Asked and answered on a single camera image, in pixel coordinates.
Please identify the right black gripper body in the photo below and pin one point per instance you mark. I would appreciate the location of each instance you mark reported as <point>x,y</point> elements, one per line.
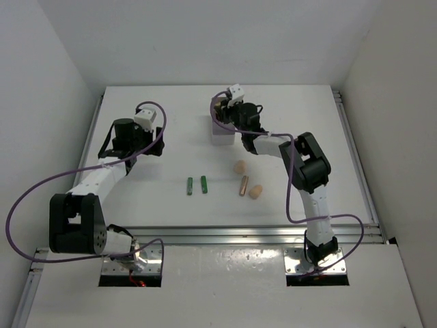
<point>232,115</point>

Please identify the black gold lipstick case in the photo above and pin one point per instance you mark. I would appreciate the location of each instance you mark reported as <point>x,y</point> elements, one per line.
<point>220,105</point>

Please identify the rose gold lipstick tube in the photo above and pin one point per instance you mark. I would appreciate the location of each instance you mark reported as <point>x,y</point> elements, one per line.
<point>243,186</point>

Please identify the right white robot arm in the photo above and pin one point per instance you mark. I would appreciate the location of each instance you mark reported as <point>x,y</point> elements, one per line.
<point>306,165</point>

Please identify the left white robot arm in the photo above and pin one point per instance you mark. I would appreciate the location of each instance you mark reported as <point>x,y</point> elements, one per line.
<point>76,220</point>

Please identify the upper beige makeup sponge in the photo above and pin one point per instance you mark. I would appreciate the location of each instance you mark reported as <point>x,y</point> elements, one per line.
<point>240,167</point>

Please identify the beige makeup sponge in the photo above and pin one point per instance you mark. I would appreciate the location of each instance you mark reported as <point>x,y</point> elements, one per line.
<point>255,191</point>
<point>240,167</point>

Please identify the lower beige makeup sponge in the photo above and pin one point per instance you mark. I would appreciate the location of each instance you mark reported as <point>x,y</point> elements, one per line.
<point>255,191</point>

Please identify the white three-compartment organizer box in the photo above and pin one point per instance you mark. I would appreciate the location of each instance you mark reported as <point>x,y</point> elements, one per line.
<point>222,136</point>

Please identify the left green lipstick tube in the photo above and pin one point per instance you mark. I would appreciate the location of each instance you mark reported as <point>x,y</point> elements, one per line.
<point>189,186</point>

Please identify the green lipstick tube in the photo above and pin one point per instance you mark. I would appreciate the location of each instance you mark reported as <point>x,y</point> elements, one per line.
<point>189,186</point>
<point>204,184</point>

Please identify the right green lipstick tube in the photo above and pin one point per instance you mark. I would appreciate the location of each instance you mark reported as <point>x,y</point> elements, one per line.
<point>204,184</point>

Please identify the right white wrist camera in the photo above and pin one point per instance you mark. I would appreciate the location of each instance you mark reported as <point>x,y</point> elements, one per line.
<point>235,95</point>

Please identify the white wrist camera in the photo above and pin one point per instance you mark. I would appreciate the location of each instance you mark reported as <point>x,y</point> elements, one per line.
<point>145,119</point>
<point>235,95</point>

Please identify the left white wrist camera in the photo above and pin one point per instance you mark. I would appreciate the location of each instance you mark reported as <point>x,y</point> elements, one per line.
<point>145,119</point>

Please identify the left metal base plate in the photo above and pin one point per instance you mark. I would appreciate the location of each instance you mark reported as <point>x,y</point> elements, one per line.
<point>147,263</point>

